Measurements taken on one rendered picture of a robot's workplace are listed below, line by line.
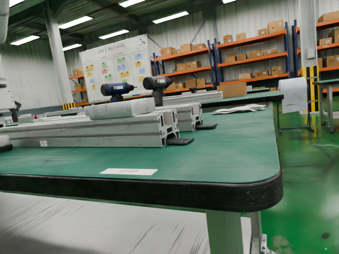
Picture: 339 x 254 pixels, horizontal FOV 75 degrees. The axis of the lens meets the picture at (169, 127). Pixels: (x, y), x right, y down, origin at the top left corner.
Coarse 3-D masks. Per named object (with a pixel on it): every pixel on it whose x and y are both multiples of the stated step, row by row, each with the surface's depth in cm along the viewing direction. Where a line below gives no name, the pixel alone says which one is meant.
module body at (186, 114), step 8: (184, 104) 78; (192, 104) 71; (200, 104) 77; (184, 112) 72; (192, 112) 72; (200, 112) 77; (48, 120) 107; (184, 120) 72; (192, 120) 71; (200, 120) 77; (184, 128) 72; (192, 128) 70
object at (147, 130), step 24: (72, 120) 80; (96, 120) 64; (120, 120) 59; (144, 120) 55; (168, 120) 60; (24, 144) 86; (48, 144) 78; (72, 144) 71; (96, 144) 66; (120, 144) 61; (144, 144) 57
